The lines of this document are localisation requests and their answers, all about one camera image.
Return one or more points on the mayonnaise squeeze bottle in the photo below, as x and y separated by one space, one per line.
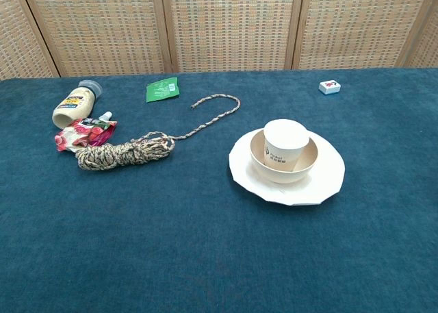
73 104

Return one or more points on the white mahjong tile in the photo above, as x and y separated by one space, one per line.
329 87

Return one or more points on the white polygonal paper plate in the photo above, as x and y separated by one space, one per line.
325 176

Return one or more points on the green foil sachet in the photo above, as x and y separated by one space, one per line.
162 89

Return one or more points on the blue carpet table cloth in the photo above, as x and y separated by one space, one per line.
171 241

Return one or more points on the woven folding screen panel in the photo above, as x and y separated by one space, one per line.
427 46
17 46
352 25
232 28
102 28

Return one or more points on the red fruit spout pouch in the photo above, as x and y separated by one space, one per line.
87 135

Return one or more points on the white paper cup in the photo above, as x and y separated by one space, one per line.
285 138

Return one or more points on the beige bowl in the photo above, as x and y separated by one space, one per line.
273 176

